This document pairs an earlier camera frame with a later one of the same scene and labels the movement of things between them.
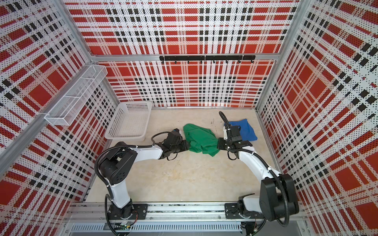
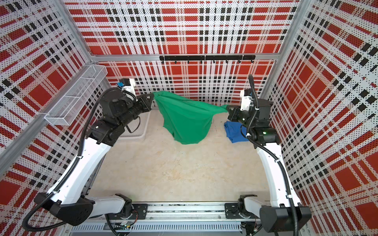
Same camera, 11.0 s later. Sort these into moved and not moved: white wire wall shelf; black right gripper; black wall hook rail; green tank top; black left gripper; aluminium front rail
Moved: green tank top; black left gripper; black right gripper
Not moved: white wire wall shelf; black wall hook rail; aluminium front rail
